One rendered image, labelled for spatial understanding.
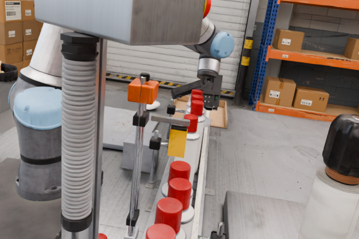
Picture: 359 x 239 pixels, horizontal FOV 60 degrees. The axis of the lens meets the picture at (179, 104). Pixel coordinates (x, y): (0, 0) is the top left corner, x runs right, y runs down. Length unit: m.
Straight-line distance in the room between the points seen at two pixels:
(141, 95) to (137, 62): 4.58
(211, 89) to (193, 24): 0.74
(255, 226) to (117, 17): 0.59
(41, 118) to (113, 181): 0.30
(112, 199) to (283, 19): 4.38
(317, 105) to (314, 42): 1.08
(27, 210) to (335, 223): 0.62
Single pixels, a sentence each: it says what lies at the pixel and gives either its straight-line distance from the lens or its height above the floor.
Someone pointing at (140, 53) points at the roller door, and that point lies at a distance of 5.03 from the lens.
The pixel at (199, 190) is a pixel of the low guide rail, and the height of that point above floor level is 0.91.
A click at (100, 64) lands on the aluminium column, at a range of 0.44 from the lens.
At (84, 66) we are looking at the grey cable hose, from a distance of 0.30.
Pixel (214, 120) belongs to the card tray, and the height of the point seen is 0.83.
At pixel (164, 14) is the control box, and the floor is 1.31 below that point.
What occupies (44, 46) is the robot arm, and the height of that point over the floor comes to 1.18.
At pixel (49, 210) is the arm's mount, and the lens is 0.78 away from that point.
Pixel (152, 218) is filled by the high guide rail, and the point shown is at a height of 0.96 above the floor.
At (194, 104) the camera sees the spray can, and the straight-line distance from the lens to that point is 0.81.
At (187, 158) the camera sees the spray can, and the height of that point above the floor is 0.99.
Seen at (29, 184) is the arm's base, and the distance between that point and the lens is 0.80.
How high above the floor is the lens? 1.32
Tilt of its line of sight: 18 degrees down
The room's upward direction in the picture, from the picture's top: 7 degrees clockwise
